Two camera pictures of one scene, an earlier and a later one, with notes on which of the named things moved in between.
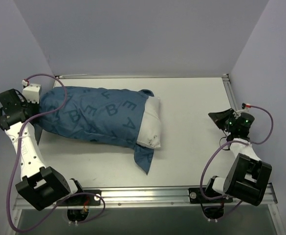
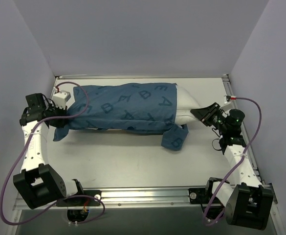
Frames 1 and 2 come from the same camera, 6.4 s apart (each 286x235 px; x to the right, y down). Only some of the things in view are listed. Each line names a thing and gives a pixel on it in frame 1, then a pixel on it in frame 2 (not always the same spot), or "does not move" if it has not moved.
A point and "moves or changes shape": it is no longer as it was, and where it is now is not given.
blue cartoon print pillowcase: [107, 116] moves or changes shape
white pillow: [150, 133] → [186, 103]
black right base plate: [195, 196] does not move
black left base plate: [84, 199] does not move
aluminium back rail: [140, 77] does not move
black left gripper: [35, 110] → [58, 120]
